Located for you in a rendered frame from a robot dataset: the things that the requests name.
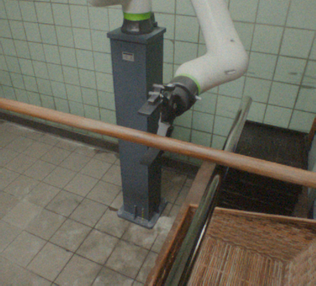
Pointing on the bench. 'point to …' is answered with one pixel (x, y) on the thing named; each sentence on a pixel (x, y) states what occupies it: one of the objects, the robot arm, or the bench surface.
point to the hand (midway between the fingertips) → (146, 138)
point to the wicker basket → (308, 260)
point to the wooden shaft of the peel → (168, 144)
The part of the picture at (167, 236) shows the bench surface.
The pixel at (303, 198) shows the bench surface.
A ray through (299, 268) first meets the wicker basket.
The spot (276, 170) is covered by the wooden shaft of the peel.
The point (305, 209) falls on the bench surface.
